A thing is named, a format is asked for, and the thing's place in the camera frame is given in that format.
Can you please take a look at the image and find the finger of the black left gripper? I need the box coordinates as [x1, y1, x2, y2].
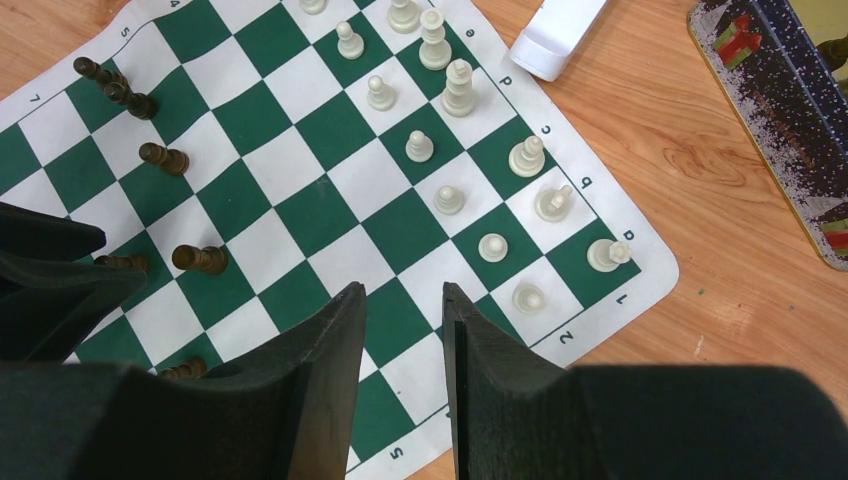
[1, 252, 147, 362]
[1, 202, 106, 261]

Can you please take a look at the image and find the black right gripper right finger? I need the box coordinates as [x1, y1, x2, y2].
[442, 282, 597, 479]

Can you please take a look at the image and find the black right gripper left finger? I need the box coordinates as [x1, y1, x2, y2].
[165, 282, 366, 479]

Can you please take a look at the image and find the dark brown chess pawn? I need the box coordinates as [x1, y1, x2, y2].
[103, 82, 158, 120]

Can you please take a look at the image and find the dark brown chess piece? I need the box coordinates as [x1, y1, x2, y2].
[171, 244, 228, 275]
[73, 56, 129, 89]
[94, 254, 149, 273]
[138, 142, 190, 176]

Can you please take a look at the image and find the white chess pawn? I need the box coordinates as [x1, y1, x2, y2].
[433, 185, 465, 215]
[299, 0, 328, 15]
[478, 233, 509, 263]
[512, 283, 546, 315]
[335, 21, 364, 60]
[405, 130, 435, 163]
[367, 75, 397, 112]

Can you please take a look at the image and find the white chess rook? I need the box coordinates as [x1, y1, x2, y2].
[586, 239, 632, 273]

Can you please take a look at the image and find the white chess knight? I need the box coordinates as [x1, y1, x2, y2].
[534, 185, 573, 223]

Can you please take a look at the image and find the green white chess mat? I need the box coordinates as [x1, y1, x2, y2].
[1, 1, 679, 479]

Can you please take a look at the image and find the white chess bishop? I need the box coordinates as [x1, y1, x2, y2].
[508, 135, 545, 178]
[387, 0, 421, 34]

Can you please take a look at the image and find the white chess queen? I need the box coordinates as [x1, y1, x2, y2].
[441, 59, 477, 118]

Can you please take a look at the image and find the white chess king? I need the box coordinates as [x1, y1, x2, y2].
[418, 8, 452, 71]

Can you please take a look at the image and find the centre metal rack pole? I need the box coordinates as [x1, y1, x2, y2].
[509, 0, 607, 82]

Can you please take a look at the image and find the yellow tin box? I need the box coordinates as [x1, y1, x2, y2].
[687, 1, 847, 271]

